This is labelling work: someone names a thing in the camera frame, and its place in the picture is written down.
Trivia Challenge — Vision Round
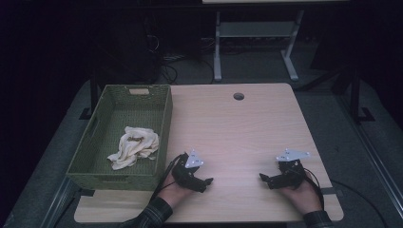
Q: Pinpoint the black stand leg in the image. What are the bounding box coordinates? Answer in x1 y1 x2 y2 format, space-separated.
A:
347 67 376 124
78 70 100 121

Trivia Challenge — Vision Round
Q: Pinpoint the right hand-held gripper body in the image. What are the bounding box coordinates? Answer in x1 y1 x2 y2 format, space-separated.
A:
275 148 311 190

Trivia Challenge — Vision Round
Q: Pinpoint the green woven basket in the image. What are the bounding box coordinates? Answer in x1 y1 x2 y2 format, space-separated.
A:
65 84 174 192

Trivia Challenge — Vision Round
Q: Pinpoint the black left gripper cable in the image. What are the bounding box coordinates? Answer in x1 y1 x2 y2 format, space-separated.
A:
150 153 188 201

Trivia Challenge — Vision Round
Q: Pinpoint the person's right hand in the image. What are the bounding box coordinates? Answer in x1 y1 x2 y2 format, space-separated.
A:
279 172 323 217

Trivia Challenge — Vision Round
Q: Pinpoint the aluminium floor rail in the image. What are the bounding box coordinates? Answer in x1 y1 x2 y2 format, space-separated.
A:
335 94 403 220
40 176 81 228

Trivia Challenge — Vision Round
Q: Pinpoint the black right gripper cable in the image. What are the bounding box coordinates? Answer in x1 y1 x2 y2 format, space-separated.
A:
302 167 325 211

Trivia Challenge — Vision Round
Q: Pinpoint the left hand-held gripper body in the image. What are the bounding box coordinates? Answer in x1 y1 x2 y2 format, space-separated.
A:
171 149 205 190

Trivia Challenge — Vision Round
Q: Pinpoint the grey metal stand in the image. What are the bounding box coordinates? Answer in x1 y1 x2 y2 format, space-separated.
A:
213 9 306 83

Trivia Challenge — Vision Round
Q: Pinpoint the cream cloth with bear print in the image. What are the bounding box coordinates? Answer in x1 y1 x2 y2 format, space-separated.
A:
106 125 160 171

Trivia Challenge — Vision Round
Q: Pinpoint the grey tape strip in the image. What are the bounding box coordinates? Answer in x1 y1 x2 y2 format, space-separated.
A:
319 186 345 196

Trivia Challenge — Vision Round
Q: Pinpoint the black floor cable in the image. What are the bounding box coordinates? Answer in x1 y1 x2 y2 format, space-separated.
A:
329 180 389 228

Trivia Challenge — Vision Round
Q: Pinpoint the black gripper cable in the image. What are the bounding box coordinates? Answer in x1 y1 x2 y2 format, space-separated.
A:
302 167 325 211
150 153 188 201

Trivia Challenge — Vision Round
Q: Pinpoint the tangle of black floor cables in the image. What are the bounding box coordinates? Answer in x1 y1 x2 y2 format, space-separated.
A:
145 33 215 86

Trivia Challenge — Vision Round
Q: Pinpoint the person's left hand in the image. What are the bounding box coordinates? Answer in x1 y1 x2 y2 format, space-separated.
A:
157 171 194 209

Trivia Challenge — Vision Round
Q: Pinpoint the dark bulky equipment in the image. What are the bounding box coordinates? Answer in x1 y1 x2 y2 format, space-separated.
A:
93 15 161 86

